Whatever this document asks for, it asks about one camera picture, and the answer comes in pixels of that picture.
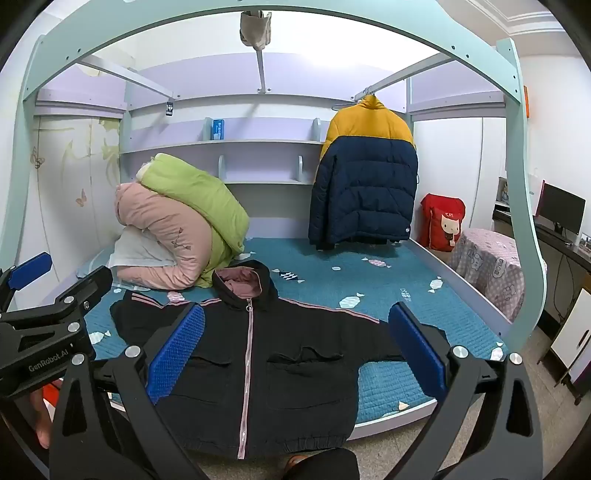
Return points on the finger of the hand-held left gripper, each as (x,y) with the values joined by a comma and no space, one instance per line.
(69,300)
(30,271)

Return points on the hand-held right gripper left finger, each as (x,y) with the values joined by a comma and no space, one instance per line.
(178,355)

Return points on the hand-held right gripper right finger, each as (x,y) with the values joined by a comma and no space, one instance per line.
(415,355)

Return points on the black hooded jacket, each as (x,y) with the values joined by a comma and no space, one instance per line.
(295,378)

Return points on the person's left hand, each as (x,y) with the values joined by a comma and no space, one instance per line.
(41,424)

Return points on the red plastic object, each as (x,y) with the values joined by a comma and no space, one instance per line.
(51,393)

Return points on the light blue striped pillow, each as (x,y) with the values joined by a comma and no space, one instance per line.
(134,254)

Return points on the teal quilted bedspread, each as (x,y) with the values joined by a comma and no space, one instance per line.
(360,286)

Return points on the pink printed covered table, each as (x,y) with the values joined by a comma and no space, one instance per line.
(489,272)

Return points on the red cartoon cushion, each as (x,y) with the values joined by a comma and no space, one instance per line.
(438,221)

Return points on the person's leg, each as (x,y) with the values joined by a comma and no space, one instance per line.
(323,468)

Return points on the white cabinet board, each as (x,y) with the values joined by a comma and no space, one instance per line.
(575,332)

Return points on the yellow and navy puffer jacket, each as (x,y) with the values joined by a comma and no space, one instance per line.
(364,184)

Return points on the dark desk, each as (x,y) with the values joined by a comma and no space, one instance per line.
(549,234)

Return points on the black computer monitor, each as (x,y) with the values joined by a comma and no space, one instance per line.
(561,207)

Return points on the black hanging tag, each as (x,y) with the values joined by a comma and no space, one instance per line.
(169,108)

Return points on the small blue box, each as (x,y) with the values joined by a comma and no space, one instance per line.
(218,129)

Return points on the hanging grey cloth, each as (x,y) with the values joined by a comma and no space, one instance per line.
(254,30)

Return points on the butterfly wall sticker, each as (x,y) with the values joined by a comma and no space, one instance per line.
(81,197)
(37,158)

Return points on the small photo frame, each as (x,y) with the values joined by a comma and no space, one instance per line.
(502,190)

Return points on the lavender wall shelf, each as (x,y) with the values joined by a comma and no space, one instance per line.
(258,147)

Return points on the orange wall strip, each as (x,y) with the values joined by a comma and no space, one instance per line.
(528,101)

